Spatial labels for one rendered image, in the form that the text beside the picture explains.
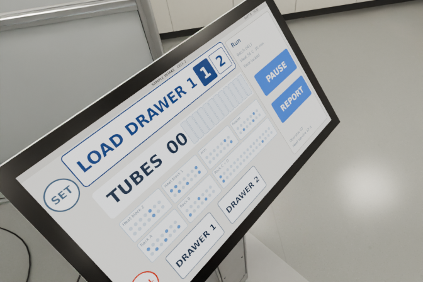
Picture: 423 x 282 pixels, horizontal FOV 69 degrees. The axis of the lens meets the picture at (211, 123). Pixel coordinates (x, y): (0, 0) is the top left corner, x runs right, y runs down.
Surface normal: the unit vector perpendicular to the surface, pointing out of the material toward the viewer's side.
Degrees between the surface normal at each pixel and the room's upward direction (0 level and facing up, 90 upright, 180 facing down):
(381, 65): 0
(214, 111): 50
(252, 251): 5
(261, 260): 5
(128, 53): 90
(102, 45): 90
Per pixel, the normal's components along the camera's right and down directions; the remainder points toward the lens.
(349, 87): -0.11, -0.65
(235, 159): 0.48, -0.06
